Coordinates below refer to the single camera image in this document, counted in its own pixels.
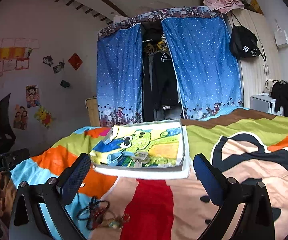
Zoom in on black bead necklace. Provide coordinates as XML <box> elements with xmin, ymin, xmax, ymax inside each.
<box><xmin>76</xmin><ymin>195</ymin><xmax>111</xmax><ymax>230</ymax></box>

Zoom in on red bead bracelet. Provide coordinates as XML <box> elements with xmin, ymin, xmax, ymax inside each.
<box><xmin>91</xmin><ymin>205</ymin><xmax>117</xmax><ymax>227</ymax></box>

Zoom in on family cartoon poster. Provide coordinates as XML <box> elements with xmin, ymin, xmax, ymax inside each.
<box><xmin>13</xmin><ymin>105</ymin><xmax>28</xmax><ymax>130</ymax></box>

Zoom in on yellow cartoon poster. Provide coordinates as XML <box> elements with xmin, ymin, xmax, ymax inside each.
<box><xmin>34</xmin><ymin>105</ymin><xmax>56</xmax><ymax>128</ymax></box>

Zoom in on anime poster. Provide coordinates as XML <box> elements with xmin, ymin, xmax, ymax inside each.
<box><xmin>26</xmin><ymin>85</ymin><xmax>41</xmax><ymax>108</ymax></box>

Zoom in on colourful cartoon bedspread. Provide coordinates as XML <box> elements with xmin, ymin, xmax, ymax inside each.
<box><xmin>0</xmin><ymin>106</ymin><xmax>288</xmax><ymax>240</ymax></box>

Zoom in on green jade pendant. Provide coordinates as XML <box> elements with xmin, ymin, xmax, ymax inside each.
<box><xmin>108</xmin><ymin>219</ymin><xmax>122</xmax><ymax>229</ymax></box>

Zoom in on wooden cabinet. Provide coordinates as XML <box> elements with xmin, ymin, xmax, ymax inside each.
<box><xmin>85</xmin><ymin>96</ymin><xmax>100</xmax><ymax>127</ymax></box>

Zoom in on white storage box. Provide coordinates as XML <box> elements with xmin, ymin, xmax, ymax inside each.
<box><xmin>250</xmin><ymin>95</ymin><xmax>277</xmax><ymax>115</ymax></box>

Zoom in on white tray with cartoon drawing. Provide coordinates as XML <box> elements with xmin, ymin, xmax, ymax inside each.
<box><xmin>89</xmin><ymin>119</ymin><xmax>191</xmax><ymax>180</ymax></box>

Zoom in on grey hair clip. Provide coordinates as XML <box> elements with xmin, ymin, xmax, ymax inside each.
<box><xmin>132</xmin><ymin>151</ymin><xmax>150</xmax><ymax>167</ymax></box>

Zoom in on black clothes heap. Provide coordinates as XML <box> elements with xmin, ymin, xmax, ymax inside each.
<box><xmin>270</xmin><ymin>81</ymin><xmax>288</xmax><ymax>119</ymax></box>

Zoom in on light wooden wardrobe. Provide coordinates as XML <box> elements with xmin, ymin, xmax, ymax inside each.
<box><xmin>226</xmin><ymin>9</ymin><xmax>282</xmax><ymax>108</ymax></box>

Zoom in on hanging dark clothes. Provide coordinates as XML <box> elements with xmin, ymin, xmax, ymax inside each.
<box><xmin>141</xmin><ymin>21</ymin><xmax>183</xmax><ymax>122</ymax></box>

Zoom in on left blue wardrobe curtain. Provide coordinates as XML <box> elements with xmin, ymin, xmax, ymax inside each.
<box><xmin>96</xmin><ymin>24</ymin><xmax>142</xmax><ymax>127</ymax></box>

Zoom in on blue wardrobe curtain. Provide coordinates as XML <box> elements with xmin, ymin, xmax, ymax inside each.
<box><xmin>162</xmin><ymin>17</ymin><xmax>243</xmax><ymax>120</ymax></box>
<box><xmin>96</xmin><ymin>24</ymin><xmax>142</xmax><ymax>127</ymax></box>

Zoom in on right blue wardrobe curtain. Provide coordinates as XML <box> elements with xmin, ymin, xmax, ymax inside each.
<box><xmin>162</xmin><ymin>17</ymin><xmax>243</xmax><ymax>120</ymax></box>

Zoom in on white paper bag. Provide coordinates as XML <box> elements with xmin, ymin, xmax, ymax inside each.
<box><xmin>274</xmin><ymin>20</ymin><xmax>288</xmax><ymax>48</ymax></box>

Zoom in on pink clothes pile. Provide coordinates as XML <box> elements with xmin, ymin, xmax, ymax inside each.
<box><xmin>203</xmin><ymin>0</ymin><xmax>245</xmax><ymax>14</ymax></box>

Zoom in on pink certificates on wall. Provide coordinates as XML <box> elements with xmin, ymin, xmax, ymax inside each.
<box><xmin>0</xmin><ymin>38</ymin><xmax>40</xmax><ymax>77</ymax></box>

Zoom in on wall photo left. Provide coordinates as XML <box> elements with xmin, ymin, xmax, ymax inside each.
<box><xmin>43</xmin><ymin>55</ymin><xmax>54</xmax><ymax>67</ymax></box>

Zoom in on wall photo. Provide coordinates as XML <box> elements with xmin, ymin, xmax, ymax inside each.
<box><xmin>43</xmin><ymin>55</ymin><xmax>54</xmax><ymax>67</ymax></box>
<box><xmin>53</xmin><ymin>61</ymin><xmax>64</xmax><ymax>74</ymax></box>

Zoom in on wall photo right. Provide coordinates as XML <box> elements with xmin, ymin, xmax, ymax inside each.
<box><xmin>53</xmin><ymin>61</ymin><xmax>64</xmax><ymax>74</ymax></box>

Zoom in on red diamond wall decoration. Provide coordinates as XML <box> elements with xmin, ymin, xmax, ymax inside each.
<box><xmin>68</xmin><ymin>53</ymin><xmax>83</xmax><ymax>70</ymax></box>

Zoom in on black drawstring bag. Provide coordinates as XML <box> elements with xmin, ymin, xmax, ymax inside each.
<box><xmin>229</xmin><ymin>12</ymin><xmax>266</xmax><ymax>61</ymax></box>

